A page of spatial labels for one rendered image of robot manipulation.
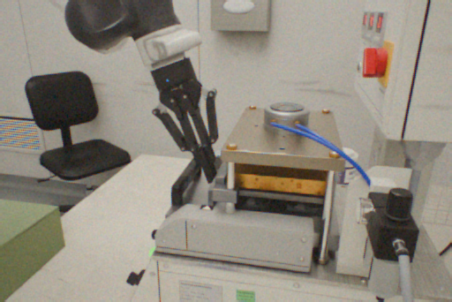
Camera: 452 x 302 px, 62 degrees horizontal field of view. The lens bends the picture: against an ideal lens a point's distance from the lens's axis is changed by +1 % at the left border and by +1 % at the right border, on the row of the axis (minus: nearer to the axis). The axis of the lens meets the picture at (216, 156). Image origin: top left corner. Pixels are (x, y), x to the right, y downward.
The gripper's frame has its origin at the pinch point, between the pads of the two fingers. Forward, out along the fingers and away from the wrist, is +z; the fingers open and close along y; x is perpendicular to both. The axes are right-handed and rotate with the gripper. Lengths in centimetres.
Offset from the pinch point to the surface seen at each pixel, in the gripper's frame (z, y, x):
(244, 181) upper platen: 1.1, -9.0, 10.4
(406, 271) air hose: 6.0, -27.6, 31.1
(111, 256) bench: 17.5, 32.6, -2.8
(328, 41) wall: -2, -32, -150
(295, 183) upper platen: 3.3, -16.7, 10.4
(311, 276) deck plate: 15.8, -15.8, 17.1
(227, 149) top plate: -5.8, -8.9, 13.4
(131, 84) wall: -15, 89, -156
